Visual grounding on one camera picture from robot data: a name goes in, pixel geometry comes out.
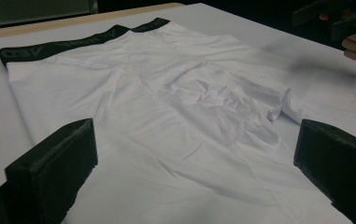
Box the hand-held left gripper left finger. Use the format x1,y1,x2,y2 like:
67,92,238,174
5,118,99,224

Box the white shorts with black waistband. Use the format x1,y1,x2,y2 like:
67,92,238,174
0,17,356,224

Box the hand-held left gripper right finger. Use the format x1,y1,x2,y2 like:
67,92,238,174
292,119,356,224

